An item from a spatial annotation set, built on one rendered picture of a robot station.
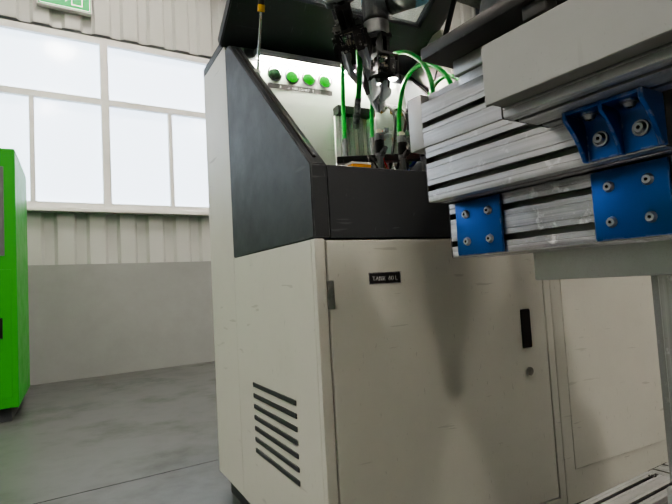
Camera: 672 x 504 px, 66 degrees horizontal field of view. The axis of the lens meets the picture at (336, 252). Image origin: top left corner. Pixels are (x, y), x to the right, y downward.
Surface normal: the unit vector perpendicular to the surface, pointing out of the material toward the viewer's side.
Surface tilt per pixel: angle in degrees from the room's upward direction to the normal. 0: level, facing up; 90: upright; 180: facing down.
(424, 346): 90
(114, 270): 90
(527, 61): 90
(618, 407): 90
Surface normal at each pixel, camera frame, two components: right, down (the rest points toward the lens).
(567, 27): -0.84, 0.01
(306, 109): 0.47, -0.08
